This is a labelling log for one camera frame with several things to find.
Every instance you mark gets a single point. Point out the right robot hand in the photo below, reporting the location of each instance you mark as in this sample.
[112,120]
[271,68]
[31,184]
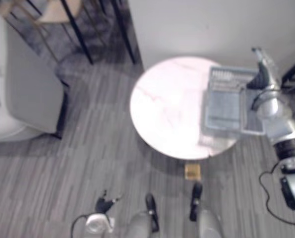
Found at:
[259,78]

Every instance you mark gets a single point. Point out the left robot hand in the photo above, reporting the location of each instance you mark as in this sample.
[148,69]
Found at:
[103,204]

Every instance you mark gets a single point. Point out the grey plastic basket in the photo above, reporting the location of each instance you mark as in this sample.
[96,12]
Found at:
[222,109]

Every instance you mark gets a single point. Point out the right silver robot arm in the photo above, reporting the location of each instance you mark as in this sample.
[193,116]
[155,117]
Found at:
[281,124]

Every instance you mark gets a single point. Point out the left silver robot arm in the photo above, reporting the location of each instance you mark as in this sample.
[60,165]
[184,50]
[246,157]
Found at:
[95,223]

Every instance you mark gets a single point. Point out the left robot leg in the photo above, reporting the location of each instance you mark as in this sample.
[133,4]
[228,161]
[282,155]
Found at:
[142,223]

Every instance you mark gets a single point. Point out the round white marble table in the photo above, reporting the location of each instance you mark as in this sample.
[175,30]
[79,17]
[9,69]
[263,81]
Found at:
[169,104]

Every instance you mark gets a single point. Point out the gold table base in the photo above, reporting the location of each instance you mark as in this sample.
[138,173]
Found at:
[192,171]

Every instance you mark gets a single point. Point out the white armchair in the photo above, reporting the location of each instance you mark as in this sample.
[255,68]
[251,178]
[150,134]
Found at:
[23,94]

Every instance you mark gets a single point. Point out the black furniture legs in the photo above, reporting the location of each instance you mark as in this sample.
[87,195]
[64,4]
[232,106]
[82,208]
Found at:
[125,29]

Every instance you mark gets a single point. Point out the wooden chair with black legs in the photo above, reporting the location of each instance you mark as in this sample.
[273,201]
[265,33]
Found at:
[55,15]

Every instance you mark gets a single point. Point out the black metal frame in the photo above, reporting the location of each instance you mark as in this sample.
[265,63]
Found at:
[294,69]

